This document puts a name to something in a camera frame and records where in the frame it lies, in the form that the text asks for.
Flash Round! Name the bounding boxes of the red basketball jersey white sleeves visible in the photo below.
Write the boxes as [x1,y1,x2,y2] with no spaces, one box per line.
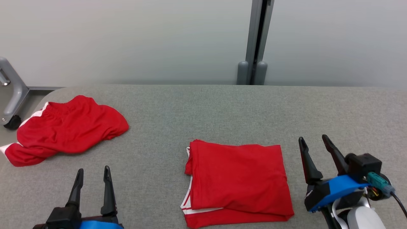
[180,139,294,229]

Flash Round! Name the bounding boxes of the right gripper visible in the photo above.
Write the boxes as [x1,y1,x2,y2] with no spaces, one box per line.
[298,134,382,229]

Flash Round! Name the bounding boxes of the blue left camera mount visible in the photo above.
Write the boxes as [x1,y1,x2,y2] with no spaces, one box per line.
[79,220,124,229]

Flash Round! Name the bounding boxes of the red shorts white side stripe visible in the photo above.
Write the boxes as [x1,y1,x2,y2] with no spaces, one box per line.
[0,95,129,167]

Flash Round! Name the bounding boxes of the blue right camera mount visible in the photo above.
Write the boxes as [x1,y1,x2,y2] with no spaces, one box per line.
[308,174,371,213]

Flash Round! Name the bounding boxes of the grey cylindrical post foot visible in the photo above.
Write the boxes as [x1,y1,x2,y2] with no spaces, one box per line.
[254,61,268,85]
[237,61,249,85]

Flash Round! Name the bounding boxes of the grey metal cart frame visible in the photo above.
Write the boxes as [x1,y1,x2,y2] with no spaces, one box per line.
[0,57,64,126]

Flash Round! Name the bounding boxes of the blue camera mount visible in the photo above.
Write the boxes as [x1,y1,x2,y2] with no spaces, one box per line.
[308,174,371,213]
[79,220,124,229]

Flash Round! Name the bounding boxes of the grey partition post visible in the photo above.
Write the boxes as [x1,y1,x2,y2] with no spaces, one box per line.
[245,0,274,85]

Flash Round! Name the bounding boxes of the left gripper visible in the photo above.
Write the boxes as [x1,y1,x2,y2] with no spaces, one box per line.
[65,166,121,223]

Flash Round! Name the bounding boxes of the black caster wheel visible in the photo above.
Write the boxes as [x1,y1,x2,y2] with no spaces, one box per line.
[3,114,22,130]

